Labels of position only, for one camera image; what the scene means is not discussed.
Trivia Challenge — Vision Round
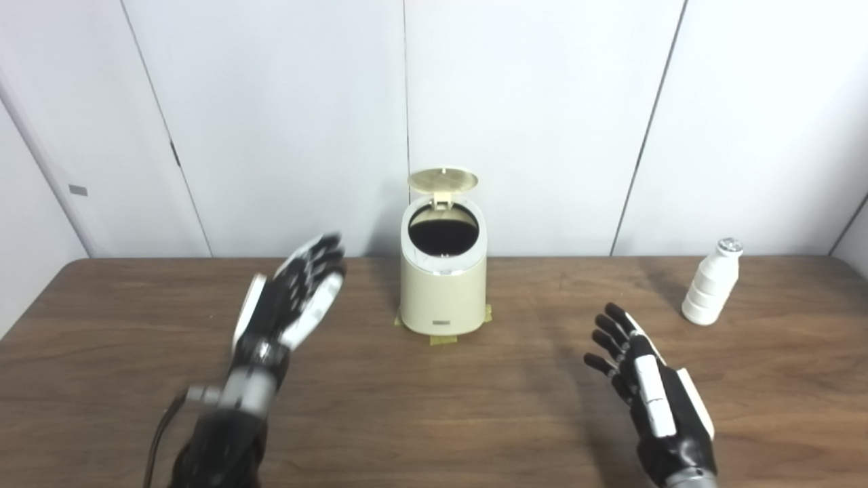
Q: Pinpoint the cream round bin lid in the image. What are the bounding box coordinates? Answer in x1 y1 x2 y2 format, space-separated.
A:
408 167 479 207

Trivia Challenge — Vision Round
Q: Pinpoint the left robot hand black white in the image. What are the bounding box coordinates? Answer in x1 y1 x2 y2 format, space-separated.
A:
231 234 348 363

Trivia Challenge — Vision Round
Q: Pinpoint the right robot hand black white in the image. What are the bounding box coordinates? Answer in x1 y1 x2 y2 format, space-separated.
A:
584 302 718 485

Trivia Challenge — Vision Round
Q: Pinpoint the cream-colored round bin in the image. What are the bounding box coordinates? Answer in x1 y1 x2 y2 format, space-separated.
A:
399 197 488 336

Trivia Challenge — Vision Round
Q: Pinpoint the small white plastic bottle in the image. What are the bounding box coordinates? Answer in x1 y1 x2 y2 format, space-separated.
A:
682 238 744 326

